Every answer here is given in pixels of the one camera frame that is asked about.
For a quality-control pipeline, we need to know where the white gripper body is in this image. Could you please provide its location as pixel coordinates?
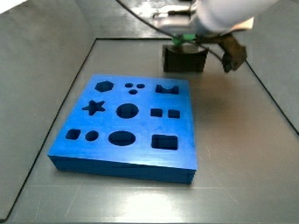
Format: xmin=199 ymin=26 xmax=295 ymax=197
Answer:
xmin=152 ymin=8 xmax=213 ymax=39

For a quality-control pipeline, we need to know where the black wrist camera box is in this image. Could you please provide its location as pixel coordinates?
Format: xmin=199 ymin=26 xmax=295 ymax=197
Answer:
xmin=219 ymin=34 xmax=248 ymax=73

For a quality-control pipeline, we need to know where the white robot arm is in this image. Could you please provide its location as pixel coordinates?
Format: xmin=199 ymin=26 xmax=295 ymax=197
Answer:
xmin=153 ymin=0 xmax=278 ymax=37

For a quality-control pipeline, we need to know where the black cable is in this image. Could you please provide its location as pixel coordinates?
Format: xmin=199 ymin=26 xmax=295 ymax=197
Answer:
xmin=115 ymin=0 xmax=225 ymax=62

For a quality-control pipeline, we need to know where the green hexagon block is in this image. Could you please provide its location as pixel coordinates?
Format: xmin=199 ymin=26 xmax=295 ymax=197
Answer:
xmin=172 ymin=34 xmax=195 ymax=46

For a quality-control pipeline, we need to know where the blue shape sorting board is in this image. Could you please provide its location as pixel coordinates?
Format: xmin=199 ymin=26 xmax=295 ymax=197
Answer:
xmin=48 ymin=74 xmax=197 ymax=184

